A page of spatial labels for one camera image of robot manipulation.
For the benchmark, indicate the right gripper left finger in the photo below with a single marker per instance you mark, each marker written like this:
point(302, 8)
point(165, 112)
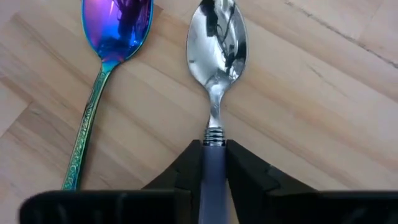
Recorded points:
point(124, 207)

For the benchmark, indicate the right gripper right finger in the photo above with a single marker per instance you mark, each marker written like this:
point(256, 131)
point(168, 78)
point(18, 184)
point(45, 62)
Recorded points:
point(311, 207)

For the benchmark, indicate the iridescent rainbow spoon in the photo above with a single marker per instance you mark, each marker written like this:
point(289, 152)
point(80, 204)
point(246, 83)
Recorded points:
point(115, 31)

